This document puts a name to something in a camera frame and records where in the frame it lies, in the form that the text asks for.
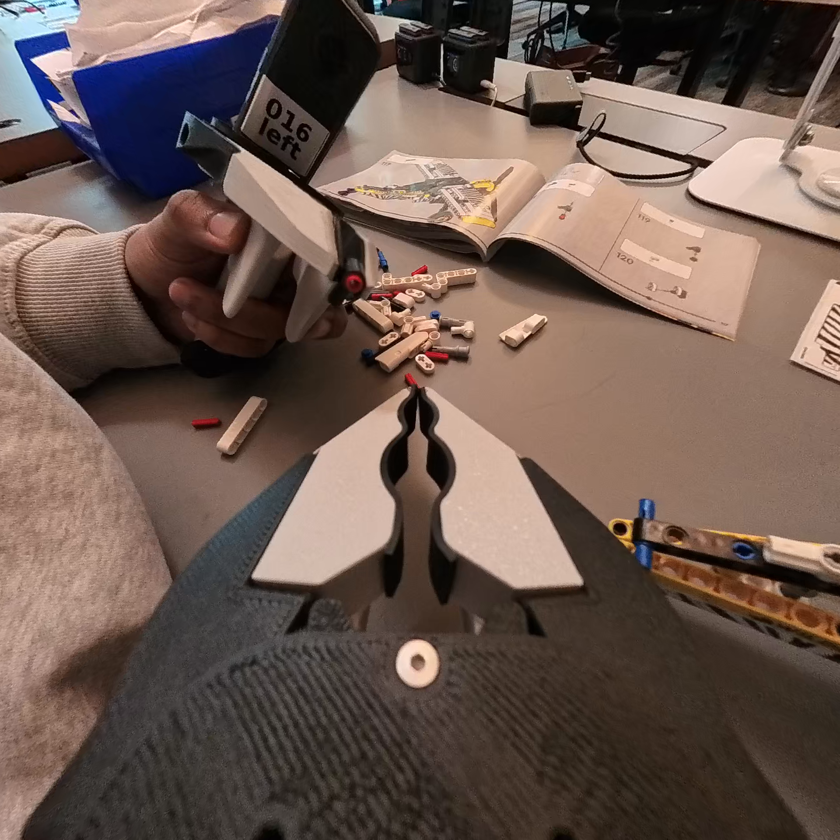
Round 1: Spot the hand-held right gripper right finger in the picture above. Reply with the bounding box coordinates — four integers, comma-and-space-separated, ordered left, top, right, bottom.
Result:
419, 387, 585, 602

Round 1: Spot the grey closed laptop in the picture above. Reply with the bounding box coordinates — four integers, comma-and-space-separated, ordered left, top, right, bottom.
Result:
492, 91, 729, 163

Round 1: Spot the white lego panel piece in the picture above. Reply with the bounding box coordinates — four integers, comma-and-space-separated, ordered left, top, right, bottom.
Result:
498, 313, 550, 349

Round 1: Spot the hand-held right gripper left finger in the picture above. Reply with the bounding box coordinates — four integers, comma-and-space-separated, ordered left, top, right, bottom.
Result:
251, 387, 421, 599

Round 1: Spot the pile of loose lego pieces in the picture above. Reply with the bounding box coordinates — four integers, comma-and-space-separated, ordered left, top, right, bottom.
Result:
350, 246, 479, 377

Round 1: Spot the white crumpled paper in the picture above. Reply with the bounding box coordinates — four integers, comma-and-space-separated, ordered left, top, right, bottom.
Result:
29, 0, 291, 127

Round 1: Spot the blue plastic bin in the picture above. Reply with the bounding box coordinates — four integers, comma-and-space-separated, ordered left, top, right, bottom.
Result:
14, 13, 284, 202

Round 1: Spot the white yellow lego plane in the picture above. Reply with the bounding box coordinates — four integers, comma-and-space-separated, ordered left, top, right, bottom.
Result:
608, 499, 840, 648

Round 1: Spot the person's grey hoodie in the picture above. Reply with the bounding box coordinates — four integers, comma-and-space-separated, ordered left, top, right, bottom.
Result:
0, 331, 174, 840

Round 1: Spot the zebra striped sticker sheet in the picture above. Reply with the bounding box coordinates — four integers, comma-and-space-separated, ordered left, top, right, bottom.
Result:
789, 278, 840, 385

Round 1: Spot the person's left forearm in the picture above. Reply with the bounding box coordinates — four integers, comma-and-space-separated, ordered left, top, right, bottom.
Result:
0, 212, 182, 392

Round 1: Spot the black power adapter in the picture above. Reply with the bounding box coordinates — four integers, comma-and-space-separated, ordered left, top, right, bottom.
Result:
523, 68, 584, 126

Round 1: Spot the white flat lego beam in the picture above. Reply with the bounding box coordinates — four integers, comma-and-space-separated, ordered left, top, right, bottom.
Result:
216, 395, 269, 457

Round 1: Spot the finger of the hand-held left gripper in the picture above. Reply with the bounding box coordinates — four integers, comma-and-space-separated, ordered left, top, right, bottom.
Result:
336, 217, 383, 295
222, 152, 352, 345

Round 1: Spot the open instruction booklet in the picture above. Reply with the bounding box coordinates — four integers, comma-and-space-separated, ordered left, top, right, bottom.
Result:
314, 150, 763, 342

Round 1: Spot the person's left hand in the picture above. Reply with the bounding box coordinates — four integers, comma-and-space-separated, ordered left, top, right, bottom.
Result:
123, 189, 350, 360

